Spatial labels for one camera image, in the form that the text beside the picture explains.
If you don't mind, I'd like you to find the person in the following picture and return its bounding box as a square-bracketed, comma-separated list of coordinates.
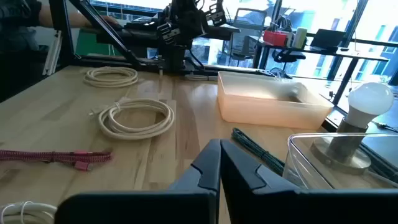
[0, 0, 121, 54]

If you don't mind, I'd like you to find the white cylinder container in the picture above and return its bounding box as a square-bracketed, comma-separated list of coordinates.
[292, 27, 308, 49]

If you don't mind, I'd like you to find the black office desk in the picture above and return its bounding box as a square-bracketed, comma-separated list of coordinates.
[248, 34, 390, 106]

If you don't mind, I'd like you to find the clear plastic bin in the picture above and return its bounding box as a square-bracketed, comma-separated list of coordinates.
[282, 133, 398, 190]

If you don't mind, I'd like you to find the silver aluminium extrusion piece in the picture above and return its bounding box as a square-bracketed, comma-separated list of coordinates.
[42, 30, 63, 76]

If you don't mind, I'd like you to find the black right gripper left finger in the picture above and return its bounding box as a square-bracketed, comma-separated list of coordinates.
[54, 139, 222, 224]

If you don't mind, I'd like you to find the black laptop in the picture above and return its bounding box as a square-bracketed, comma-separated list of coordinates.
[310, 28, 348, 52]

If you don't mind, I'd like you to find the thick beige cable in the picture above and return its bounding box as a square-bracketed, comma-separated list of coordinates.
[88, 98, 175, 141]

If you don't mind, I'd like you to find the thin beige cable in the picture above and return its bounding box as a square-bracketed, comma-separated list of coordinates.
[83, 66, 139, 88]

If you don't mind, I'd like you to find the red box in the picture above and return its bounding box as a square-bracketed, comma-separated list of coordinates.
[263, 30, 289, 47]

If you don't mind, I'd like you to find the teal braided USB cable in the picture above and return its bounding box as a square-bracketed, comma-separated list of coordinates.
[231, 127, 285, 177]

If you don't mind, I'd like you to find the orange translucent plastic bin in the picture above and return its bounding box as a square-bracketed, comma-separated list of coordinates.
[216, 70, 334, 131]

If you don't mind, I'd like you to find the white cable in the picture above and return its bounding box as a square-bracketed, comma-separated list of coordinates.
[0, 200, 58, 224]

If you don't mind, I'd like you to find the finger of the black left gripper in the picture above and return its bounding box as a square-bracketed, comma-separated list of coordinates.
[203, 1, 228, 27]
[156, 21, 183, 46]

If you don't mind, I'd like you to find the grey mesh office chair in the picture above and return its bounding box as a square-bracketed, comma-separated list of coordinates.
[228, 7, 269, 68]

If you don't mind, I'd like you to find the brass lamp with white bulb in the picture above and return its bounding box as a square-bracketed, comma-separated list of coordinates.
[310, 82, 395, 175]

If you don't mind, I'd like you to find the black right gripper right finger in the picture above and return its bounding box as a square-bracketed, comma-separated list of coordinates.
[221, 139, 398, 224]

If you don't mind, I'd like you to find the pink braided USB cable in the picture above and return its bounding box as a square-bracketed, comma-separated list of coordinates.
[0, 149, 113, 172]

